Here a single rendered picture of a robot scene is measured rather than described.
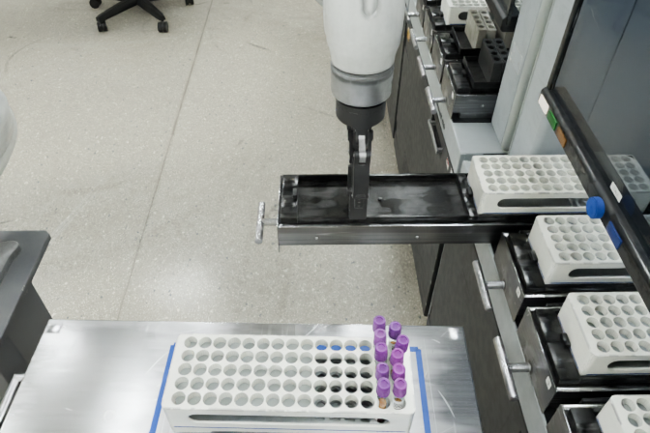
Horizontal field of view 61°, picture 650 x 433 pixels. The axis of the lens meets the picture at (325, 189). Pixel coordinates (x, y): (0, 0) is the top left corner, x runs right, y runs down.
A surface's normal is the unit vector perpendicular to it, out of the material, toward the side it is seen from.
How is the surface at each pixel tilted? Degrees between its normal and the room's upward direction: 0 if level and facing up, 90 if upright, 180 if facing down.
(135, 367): 0
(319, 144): 0
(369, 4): 81
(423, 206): 0
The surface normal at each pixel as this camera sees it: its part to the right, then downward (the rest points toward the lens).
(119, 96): 0.00, -0.73
